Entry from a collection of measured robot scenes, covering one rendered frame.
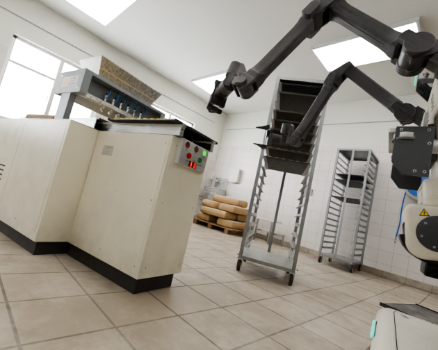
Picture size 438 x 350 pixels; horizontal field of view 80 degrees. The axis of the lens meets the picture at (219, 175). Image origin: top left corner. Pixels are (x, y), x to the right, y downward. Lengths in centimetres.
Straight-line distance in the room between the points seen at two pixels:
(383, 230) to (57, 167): 451
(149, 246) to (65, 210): 70
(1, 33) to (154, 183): 433
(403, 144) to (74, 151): 170
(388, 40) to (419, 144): 34
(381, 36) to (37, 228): 189
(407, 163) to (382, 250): 400
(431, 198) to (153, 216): 112
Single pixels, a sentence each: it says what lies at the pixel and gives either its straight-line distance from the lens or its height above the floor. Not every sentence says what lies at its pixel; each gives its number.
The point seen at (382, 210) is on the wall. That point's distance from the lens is 499.
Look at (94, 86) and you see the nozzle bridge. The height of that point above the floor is 113.
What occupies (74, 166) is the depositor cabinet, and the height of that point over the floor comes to 56.
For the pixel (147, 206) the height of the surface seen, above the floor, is 44.
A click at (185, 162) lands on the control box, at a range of 143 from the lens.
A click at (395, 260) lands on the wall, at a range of 492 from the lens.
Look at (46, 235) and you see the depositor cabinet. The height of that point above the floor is 13.
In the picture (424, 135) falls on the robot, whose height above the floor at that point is 89.
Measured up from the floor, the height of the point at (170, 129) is 87.
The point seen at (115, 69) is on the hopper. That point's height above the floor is 129.
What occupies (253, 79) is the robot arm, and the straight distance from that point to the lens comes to 100.
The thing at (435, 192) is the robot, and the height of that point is 72.
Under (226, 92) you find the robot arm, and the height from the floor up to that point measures 96.
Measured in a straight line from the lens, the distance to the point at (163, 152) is 140.
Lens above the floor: 54
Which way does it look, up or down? 6 degrees up
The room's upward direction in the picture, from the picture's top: 13 degrees clockwise
